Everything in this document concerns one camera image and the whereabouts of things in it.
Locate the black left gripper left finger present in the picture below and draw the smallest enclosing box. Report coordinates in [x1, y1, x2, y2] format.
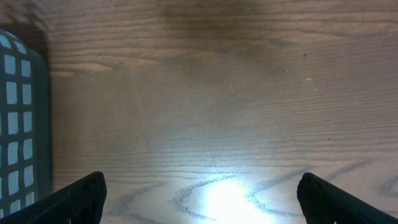
[1, 171, 107, 224]

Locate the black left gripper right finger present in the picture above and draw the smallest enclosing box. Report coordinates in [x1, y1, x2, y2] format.
[297, 172, 397, 224]

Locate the grey plastic shopping basket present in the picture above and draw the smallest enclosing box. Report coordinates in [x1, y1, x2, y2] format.
[1, 30, 52, 217]

